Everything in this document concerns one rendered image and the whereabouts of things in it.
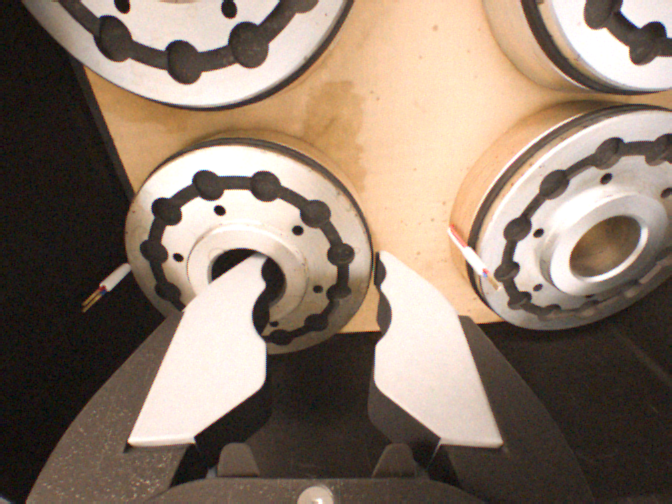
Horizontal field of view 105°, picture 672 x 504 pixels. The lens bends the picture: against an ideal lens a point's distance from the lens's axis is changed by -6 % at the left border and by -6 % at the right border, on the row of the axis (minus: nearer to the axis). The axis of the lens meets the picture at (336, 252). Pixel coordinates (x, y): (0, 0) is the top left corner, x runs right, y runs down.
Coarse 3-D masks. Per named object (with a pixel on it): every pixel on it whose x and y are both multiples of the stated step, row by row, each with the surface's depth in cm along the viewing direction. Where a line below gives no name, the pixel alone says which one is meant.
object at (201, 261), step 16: (224, 224) 10; (240, 224) 10; (256, 224) 10; (208, 240) 10; (224, 240) 10; (240, 240) 10; (256, 240) 10; (272, 240) 10; (288, 240) 11; (192, 256) 11; (208, 256) 11; (272, 256) 11; (288, 256) 11; (304, 256) 11; (192, 272) 11; (208, 272) 11; (288, 272) 11; (304, 272) 11; (192, 288) 11; (288, 288) 11; (304, 288) 11; (272, 304) 12; (288, 304) 12; (272, 320) 12
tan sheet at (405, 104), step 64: (384, 0) 10; (448, 0) 10; (384, 64) 11; (448, 64) 11; (512, 64) 11; (128, 128) 12; (192, 128) 12; (256, 128) 12; (320, 128) 12; (384, 128) 12; (448, 128) 12; (384, 192) 13; (448, 192) 13; (448, 256) 15
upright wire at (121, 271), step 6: (126, 264) 12; (120, 270) 11; (126, 270) 11; (108, 276) 11; (114, 276) 11; (120, 276) 11; (102, 282) 10; (108, 282) 11; (114, 282) 11; (102, 288) 10; (108, 288) 11; (96, 294) 10; (102, 294) 10; (90, 300) 10; (96, 300) 10; (90, 306) 10
